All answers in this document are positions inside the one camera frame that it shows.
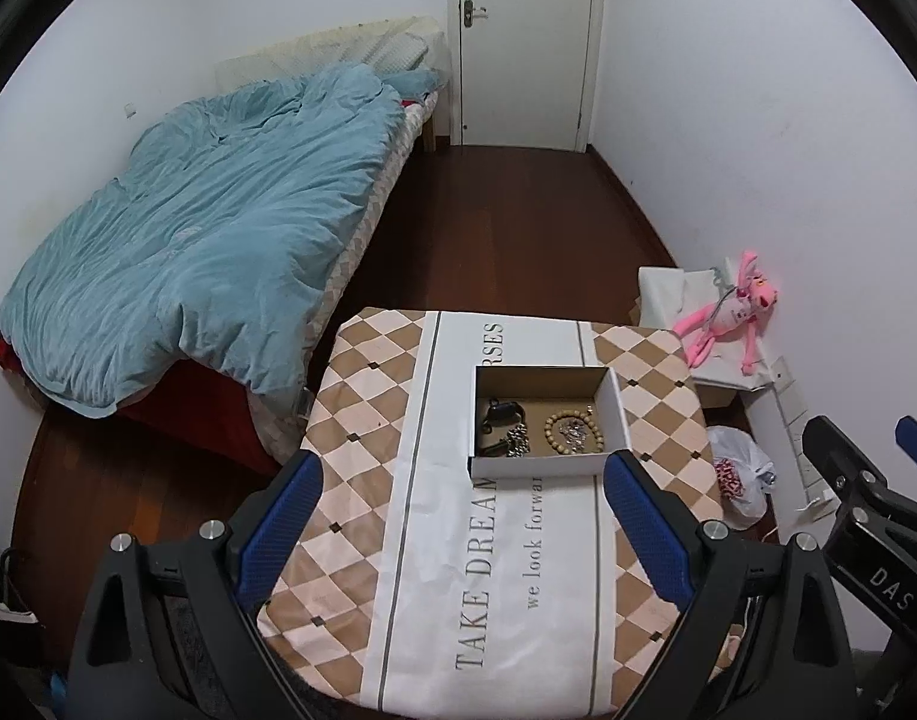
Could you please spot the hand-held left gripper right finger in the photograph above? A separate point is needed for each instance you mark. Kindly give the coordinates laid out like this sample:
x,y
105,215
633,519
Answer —
x,y
649,532

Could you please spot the white door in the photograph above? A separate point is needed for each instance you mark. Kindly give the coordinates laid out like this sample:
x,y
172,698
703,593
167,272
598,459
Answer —
x,y
526,75

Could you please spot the blue duvet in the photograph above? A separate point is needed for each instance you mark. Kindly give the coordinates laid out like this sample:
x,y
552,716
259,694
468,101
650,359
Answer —
x,y
203,240

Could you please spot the bed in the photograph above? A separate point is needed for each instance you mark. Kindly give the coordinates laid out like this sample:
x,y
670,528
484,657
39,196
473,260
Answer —
x,y
353,255

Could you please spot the white charger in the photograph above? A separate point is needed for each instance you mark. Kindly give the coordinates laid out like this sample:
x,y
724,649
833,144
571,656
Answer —
x,y
816,500

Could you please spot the white quilted pillow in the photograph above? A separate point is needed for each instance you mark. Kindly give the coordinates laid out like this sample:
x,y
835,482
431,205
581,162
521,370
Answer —
x,y
398,45

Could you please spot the white printed plastic bag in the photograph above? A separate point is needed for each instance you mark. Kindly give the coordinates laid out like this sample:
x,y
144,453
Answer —
x,y
750,465

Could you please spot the pink plush toy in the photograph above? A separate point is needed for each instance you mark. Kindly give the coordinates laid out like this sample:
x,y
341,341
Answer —
x,y
728,315

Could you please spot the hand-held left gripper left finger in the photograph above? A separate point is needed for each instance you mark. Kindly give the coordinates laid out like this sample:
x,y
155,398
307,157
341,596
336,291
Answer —
x,y
278,532

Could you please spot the beige cloth bag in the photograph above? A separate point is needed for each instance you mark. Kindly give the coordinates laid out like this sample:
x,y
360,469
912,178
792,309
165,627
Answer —
x,y
732,634

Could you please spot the white power strip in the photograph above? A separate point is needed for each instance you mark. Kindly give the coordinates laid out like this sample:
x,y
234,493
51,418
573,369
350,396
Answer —
x,y
792,405

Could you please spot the blue plastic item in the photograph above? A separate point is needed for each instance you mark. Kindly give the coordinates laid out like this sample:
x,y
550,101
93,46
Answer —
x,y
59,694

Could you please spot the checked beige tablecloth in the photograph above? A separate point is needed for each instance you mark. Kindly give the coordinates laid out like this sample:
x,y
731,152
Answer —
x,y
353,420

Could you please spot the white cardboard box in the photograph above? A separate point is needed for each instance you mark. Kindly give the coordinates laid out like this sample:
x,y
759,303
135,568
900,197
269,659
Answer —
x,y
533,465

